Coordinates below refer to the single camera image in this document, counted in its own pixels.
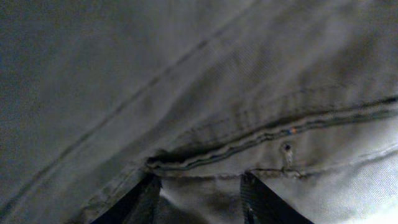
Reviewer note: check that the grey shorts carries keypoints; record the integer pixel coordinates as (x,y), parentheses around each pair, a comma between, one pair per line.
(95,95)

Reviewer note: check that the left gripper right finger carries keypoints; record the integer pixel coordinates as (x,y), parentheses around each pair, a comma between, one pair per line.
(261,205)

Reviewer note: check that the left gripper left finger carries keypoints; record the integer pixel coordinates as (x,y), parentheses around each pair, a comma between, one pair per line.
(138,206)

